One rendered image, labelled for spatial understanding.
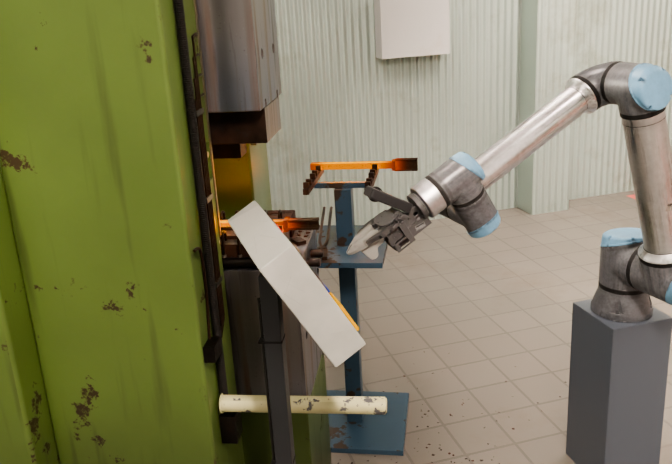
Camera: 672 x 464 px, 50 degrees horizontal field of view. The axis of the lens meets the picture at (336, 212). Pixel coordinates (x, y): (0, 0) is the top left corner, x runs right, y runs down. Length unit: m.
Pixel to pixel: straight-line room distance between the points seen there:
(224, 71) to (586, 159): 4.22
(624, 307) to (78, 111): 1.71
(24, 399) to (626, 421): 1.83
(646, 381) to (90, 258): 1.76
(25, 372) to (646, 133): 1.72
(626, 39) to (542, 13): 0.88
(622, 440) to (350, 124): 2.96
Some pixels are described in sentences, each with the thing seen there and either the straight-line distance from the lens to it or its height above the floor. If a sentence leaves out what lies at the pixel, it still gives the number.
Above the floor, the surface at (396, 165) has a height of 1.02.
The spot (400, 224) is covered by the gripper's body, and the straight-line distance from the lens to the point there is 1.71.
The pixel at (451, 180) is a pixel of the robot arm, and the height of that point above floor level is 1.21.
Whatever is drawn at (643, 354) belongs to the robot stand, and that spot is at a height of 0.49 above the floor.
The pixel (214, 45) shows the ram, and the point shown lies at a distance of 1.91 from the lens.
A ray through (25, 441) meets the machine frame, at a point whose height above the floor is 0.61.
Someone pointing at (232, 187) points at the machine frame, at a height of 1.05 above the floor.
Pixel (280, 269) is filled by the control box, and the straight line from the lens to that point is 1.39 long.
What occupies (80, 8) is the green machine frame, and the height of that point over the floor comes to 1.65.
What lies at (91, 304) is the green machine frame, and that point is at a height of 0.94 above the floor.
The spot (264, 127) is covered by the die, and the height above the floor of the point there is 1.31.
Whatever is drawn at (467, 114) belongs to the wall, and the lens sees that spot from 5.22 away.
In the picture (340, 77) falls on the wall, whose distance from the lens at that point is 4.85.
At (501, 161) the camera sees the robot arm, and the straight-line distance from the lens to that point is 1.97.
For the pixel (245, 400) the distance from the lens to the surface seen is 1.98.
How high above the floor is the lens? 1.67
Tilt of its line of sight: 17 degrees down
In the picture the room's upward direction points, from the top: 3 degrees counter-clockwise
